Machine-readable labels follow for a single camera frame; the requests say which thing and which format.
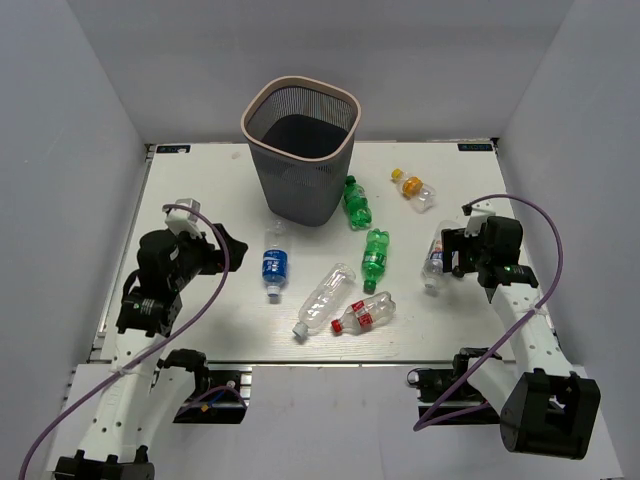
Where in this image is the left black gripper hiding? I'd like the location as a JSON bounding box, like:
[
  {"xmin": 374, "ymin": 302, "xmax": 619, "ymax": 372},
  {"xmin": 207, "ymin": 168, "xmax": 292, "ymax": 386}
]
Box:
[{"xmin": 169, "ymin": 223, "xmax": 248, "ymax": 290}]

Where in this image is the blue label water bottle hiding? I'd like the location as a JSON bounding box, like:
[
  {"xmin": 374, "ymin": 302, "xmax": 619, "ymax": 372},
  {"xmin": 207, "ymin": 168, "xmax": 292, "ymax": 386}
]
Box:
[{"xmin": 261, "ymin": 220, "xmax": 290, "ymax": 303}]

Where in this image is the clear unlabelled plastic bottle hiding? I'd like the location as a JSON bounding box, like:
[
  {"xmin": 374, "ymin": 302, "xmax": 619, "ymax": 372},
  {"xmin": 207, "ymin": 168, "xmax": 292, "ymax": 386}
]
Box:
[{"xmin": 292, "ymin": 263, "xmax": 356, "ymax": 343}]

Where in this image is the green soda bottle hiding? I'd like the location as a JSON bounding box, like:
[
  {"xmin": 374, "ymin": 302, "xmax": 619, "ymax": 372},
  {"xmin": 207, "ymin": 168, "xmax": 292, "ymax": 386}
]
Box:
[
  {"xmin": 343, "ymin": 175, "xmax": 372, "ymax": 230},
  {"xmin": 361, "ymin": 228, "xmax": 390, "ymax": 294}
]

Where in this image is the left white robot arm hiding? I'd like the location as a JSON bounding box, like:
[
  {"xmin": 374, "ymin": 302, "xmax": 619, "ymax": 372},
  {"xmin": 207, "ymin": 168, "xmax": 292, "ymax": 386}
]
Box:
[{"xmin": 54, "ymin": 223, "xmax": 248, "ymax": 479}]

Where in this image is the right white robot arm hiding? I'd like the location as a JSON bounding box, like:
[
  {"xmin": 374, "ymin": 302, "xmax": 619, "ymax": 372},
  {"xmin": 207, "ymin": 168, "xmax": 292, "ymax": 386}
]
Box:
[{"xmin": 442, "ymin": 208, "xmax": 601, "ymax": 460}]

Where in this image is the grey mesh waste bin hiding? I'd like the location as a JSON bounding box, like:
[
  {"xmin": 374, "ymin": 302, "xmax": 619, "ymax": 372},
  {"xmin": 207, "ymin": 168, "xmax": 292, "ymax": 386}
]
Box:
[{"xmin": 241, "ymin": 76, "xmax": 361, "ymax": 227}]

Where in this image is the white blue orange label bottle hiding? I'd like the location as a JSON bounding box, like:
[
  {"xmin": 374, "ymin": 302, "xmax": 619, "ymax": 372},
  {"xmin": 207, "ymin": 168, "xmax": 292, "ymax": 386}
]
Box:
[{"xmin": 421, "ymin": 220, "xmax": 460, "ymax": 295}]

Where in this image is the orange cap juice bottle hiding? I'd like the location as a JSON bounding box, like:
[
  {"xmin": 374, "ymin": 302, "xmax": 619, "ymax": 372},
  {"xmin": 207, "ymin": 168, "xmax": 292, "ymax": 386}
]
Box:
[{"xmin": 391, "ymin": 168, "xmax": 436, "ymax": 214}]

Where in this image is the red label cola bottle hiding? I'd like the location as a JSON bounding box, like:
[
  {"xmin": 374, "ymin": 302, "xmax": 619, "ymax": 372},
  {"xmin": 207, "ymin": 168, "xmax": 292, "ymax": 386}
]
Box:
[{"xmin": 331, "ymin": 291, "xmax": 396, "ymax": 335}]

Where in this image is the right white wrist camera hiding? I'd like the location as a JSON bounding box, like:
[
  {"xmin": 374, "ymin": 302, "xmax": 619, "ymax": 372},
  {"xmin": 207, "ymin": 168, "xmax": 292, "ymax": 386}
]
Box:
[{"xmin": 462, "ymin": 200, "xmax": 495, "ymax": 237}]

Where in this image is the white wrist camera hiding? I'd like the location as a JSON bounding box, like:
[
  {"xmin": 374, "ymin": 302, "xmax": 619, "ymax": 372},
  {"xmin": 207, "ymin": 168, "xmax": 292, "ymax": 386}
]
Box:
[
  {"xmin": 163, "ymin": 198, "xmax": 202, "ymax": 239},
  {"xmin": 462, "ymin": 200, "xmax": 495, "ymax": 237}
]

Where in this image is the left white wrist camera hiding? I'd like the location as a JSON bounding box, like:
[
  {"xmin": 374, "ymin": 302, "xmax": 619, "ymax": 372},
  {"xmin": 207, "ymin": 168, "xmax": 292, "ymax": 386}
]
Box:
[{"xmin": 163, "ymin": 198, "xmax": 202, "ymax": 239}]

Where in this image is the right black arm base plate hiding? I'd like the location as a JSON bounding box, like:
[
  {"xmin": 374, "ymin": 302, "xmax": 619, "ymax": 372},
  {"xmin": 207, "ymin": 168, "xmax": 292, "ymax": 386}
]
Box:
[{"xmin": 407, "ymin": 367, "xmax": 506, "ymax": 427}]

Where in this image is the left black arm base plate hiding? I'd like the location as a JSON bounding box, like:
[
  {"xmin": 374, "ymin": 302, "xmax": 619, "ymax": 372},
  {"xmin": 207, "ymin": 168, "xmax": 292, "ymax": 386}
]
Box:
[{"xmin": 174, "ymin": 363, "xmax": 252, "ymax": 425}]

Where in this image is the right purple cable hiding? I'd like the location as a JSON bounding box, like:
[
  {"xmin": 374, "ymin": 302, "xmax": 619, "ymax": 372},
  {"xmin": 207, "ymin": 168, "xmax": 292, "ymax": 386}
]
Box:
[{"xmin": 412, "ymin": 193, "xmax": 566, "ymax": 432}]

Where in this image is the purple cable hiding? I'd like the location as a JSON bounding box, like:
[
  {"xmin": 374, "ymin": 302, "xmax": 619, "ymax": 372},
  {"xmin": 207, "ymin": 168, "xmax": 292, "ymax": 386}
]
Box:
[
  {"xmin": 17, "ymin": 202, "xmax": 232, "ymax": 480},
  {"xmin": 412, "ymin": 193, "xmax": 566, "ymax": 432}
]

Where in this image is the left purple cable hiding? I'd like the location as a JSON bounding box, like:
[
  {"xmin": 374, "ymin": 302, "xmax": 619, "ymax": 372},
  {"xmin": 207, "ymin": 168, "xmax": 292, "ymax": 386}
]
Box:
[{"xmin": 17, "ymin": 202, "xmax": 232, "ymax": 480}]

